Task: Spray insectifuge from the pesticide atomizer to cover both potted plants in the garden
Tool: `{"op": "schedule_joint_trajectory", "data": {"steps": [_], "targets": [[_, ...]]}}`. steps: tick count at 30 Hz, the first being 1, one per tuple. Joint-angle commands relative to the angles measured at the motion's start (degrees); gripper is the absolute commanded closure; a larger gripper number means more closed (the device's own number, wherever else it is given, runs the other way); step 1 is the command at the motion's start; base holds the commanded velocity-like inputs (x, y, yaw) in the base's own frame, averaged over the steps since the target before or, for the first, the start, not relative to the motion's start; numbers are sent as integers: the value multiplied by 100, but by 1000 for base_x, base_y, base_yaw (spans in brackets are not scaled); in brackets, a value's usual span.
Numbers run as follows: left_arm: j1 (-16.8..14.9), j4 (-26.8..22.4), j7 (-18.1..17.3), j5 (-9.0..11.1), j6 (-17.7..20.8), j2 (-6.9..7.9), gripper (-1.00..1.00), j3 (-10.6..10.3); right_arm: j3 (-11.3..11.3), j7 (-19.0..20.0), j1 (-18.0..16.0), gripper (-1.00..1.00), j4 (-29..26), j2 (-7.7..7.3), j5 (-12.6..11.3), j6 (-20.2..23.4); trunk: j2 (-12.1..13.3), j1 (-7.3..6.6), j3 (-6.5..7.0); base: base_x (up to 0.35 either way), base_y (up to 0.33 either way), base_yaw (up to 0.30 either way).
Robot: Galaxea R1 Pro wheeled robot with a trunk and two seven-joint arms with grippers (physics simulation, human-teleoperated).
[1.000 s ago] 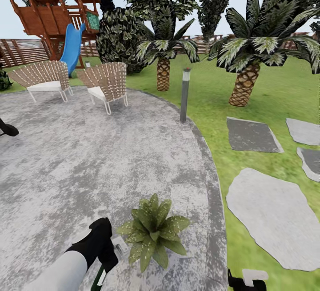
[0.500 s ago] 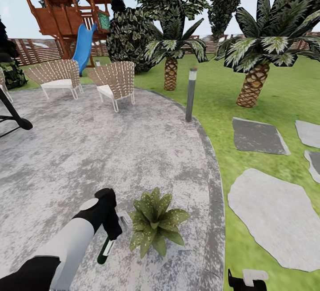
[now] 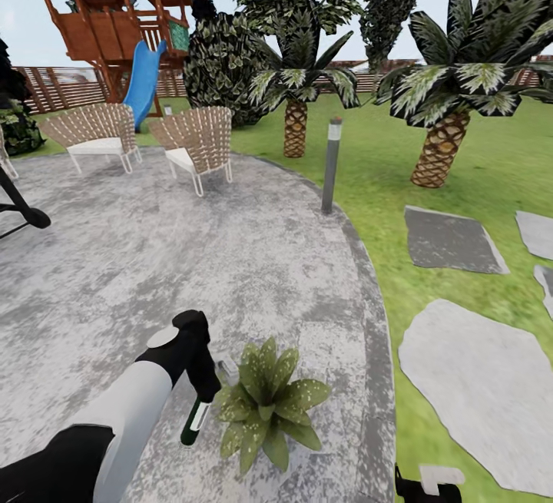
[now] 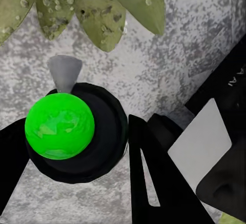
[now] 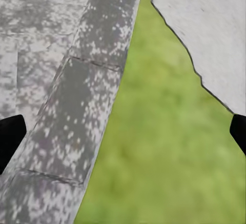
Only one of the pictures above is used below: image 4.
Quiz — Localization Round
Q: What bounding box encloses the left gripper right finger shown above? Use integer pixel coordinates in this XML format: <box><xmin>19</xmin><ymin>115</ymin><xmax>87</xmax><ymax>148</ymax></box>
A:
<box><xmin>128</xmin><ymin>115</ymin><xmax>215</xmax><ymax>224</ymax></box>

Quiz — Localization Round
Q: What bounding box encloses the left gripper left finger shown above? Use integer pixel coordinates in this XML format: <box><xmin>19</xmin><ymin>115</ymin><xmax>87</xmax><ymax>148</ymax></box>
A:
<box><xmin>0</xmin><ymin>118</ymin><xmax>30</xmax><ymax>216</ymax></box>

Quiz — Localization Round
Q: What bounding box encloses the insectifuge atomizer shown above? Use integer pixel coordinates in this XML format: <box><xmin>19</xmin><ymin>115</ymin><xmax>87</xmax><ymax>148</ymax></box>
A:
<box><xmin>25</xmin><ymin>55</ymin><xmax>129</xmax><ymax>184</ymax></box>

